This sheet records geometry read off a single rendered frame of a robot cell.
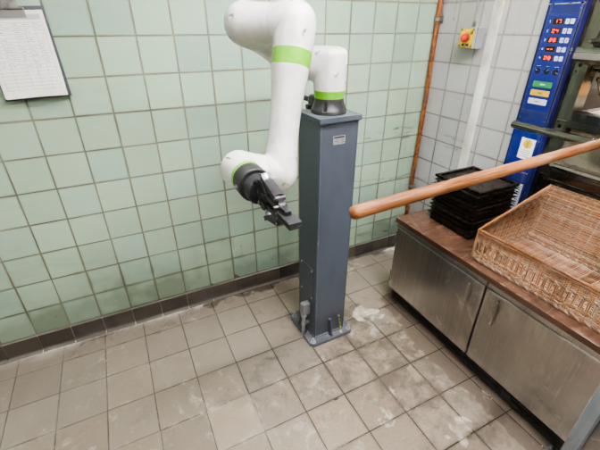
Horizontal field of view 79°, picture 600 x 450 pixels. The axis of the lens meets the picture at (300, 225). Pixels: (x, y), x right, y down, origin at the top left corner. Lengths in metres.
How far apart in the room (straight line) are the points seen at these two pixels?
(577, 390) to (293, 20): 1.58
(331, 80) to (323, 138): 0.22
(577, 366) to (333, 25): 1.84
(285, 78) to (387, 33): 1.33
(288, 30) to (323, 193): 0.72
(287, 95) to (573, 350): 1.33
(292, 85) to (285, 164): 0.22
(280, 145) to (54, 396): 1.63
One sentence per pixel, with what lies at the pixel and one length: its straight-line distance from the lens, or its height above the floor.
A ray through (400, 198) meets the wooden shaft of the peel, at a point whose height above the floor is 1.19.
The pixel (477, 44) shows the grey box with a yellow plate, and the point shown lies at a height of 1.43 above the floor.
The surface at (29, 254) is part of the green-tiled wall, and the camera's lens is 2.14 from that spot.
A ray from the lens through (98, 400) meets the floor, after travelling 2.08.
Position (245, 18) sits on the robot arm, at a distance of 1.20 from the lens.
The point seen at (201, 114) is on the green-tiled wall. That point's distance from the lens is 1.92.
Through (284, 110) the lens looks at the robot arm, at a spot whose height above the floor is 1.30.
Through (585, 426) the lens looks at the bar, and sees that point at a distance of 1.75.
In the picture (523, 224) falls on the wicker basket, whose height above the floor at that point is 0.67.
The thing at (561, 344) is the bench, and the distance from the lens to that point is 1.70.
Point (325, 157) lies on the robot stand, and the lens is 1.53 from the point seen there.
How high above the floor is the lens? 1.52
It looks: 29 degrees down
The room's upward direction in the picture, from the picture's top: straight up
